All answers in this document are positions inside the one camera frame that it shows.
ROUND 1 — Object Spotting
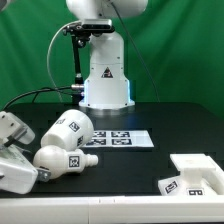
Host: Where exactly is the white lamp shade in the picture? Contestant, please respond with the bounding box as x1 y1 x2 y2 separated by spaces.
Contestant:
41 109 94 151

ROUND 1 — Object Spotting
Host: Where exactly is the black camera on stand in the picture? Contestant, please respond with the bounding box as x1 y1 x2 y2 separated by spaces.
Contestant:
62 19 115 85

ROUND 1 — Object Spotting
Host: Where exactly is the grey camera cable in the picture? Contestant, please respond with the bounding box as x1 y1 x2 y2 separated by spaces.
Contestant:
46 20 83 103

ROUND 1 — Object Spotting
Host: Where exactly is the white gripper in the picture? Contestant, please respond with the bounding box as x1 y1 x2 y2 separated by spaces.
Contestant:
0 111 51 194

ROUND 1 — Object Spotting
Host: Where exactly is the white lamp base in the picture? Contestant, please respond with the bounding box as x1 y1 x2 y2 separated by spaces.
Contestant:
158 154 224 196

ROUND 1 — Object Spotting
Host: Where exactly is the white lamp bulb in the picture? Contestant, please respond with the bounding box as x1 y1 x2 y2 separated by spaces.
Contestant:
33 145 98 179

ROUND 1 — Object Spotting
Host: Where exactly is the paper sheet with markers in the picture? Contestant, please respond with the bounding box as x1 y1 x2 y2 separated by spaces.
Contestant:
86 130 154 147

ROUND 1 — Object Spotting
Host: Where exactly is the white front rail wall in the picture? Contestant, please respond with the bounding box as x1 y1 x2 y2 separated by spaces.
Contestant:
0 196 224 224

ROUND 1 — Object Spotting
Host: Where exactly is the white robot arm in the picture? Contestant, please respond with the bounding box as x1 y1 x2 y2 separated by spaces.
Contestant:
0 0 148 194

